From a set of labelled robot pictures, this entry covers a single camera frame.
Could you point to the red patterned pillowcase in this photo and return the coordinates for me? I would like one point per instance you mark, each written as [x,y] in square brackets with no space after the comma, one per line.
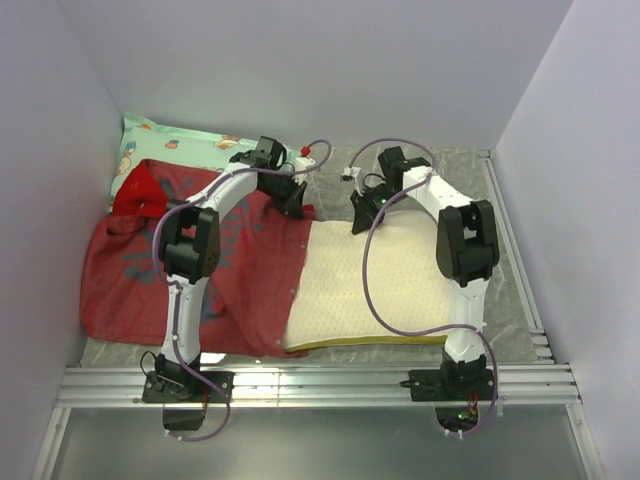
[249,297]

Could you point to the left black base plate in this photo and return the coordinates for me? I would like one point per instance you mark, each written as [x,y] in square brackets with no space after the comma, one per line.
[185,400]

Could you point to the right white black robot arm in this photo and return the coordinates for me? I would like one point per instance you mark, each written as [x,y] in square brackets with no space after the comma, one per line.
[467,249]

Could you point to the aluminium front rail frame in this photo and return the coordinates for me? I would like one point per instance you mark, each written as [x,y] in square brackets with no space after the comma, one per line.
[306,385]

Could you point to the mint green cartoon pillow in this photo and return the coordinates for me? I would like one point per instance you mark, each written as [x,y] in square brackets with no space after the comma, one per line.
[144,139]

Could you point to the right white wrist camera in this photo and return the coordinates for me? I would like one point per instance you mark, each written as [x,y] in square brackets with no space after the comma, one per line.
[350,174]

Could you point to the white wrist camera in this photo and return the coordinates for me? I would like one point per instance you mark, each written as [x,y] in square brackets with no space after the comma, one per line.
[303,164]
[350,174]

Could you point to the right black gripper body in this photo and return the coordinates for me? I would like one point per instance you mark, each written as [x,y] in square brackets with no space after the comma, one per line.
[377,198]

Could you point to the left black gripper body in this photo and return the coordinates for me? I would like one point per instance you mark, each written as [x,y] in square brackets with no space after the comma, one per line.
[281,186]

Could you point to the cream yellow foam pillow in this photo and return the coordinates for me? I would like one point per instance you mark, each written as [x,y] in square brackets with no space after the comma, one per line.
[406,286]

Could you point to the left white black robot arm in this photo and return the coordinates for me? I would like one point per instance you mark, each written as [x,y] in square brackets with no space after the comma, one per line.
[186,244]

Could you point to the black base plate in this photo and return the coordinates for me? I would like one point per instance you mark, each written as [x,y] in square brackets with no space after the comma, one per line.
[469,397]
[185,400]

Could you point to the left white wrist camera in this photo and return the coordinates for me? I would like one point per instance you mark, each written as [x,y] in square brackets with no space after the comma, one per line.
[303,164]

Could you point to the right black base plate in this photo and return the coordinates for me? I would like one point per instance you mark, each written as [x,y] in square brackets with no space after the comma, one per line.
[469,397]

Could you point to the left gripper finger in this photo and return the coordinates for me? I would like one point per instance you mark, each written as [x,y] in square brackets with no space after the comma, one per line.
[293,205]
[281,204]

